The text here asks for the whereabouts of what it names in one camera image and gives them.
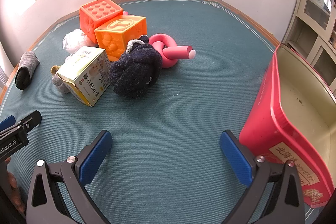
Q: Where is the knotted pink foam tube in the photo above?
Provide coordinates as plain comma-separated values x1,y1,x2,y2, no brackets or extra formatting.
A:
148,34,196,69

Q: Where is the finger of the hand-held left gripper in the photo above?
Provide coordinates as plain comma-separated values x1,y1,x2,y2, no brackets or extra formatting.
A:
0,115,16,133
16,110,42,134

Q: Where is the grey knit sock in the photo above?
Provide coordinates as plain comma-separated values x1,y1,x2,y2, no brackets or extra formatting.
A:
15,51,40,90

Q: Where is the small grey and brown sock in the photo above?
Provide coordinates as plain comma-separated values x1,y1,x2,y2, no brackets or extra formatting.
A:
50,65,71,94

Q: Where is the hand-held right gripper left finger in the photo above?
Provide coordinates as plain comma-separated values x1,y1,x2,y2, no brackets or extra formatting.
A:
26,130,113,224

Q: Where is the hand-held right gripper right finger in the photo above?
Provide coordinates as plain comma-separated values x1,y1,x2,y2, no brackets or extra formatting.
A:
220,130,306,224

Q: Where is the white and yellow medicine box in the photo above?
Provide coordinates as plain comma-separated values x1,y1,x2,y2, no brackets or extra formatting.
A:
56,46,111,107

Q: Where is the teal table mat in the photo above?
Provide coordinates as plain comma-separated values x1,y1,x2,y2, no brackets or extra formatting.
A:
0,0,326,224

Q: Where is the red-orange studded toy cube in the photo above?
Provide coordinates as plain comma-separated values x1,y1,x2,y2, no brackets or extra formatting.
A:
79,0,124,44

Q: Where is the navy fuzzy sock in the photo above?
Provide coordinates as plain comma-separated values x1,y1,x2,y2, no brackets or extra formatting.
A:
109,35,163,99

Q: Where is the beige glass-door cabinet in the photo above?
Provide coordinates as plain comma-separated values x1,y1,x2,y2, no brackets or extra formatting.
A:
281,0,336,94

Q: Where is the red tin container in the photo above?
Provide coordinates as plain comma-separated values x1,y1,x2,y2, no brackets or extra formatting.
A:
239,43,336,210

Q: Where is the orange embossed toy cube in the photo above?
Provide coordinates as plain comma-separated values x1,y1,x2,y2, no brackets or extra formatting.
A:
94,15,147,62

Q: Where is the person's left hand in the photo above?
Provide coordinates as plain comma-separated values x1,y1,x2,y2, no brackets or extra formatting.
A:
5,157,26,214

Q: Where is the clear plastic bag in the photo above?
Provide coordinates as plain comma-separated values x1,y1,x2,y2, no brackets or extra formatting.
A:
62,29,96,62

